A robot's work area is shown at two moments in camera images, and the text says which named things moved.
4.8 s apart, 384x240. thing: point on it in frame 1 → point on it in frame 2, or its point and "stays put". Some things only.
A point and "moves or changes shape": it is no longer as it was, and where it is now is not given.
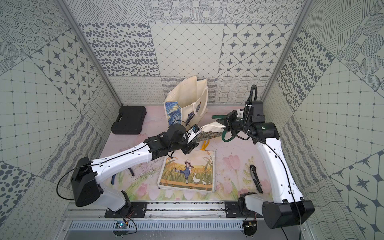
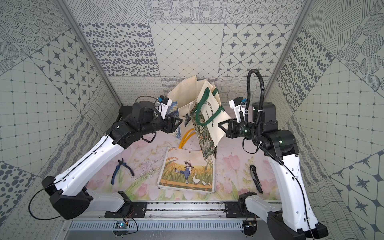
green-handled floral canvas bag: [212, 129] moves or changes shape
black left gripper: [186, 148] → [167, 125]
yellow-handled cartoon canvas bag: [195, 171] stays put
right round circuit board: [250, 227] stays put
